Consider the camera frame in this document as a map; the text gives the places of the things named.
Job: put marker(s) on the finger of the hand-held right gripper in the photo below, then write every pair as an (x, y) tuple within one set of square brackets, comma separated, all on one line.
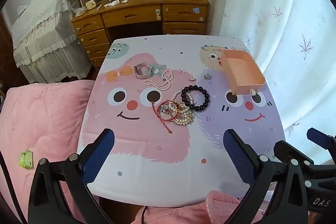
[(321, 140), (288, 150)]

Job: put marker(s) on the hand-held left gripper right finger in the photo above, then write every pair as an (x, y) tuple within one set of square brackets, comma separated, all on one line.
[(237, 158)]

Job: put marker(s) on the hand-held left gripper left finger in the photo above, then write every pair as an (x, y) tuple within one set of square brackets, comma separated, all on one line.
[(98, 158)]

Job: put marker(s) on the orange plastic box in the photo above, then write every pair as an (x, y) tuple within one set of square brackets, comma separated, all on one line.
[(246, 87)]

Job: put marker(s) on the pink band watch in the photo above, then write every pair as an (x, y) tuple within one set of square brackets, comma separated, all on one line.
[(136, 70)]

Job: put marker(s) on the pink quilted blanket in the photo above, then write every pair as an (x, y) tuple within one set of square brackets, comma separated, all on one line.
[(47, 119)]

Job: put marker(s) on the pink fleece clothing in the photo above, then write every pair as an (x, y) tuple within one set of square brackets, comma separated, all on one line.
[(194, 209)]

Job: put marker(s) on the small green packet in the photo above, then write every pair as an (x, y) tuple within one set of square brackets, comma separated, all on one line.
[(25, 159)]

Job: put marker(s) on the white floral curtain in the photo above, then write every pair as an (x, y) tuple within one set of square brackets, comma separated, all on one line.
[(275, 29)]

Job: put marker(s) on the wooden desk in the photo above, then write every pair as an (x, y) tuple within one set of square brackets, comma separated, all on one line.
[(131, 15)]

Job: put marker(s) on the clear plastic bag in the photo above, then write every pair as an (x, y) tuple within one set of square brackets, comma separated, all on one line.
[(78, 11)]

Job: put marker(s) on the blue sticker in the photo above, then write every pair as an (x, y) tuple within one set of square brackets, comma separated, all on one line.
[(196, 10)]

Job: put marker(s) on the yellow mug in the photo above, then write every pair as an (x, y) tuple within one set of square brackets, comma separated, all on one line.
[(90, 4)]

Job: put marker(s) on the white green adhesive hook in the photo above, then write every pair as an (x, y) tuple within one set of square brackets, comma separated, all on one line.
[(157, 14)]

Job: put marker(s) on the crumpled white tissues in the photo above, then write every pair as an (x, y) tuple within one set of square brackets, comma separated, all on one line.
[(115, 2)]

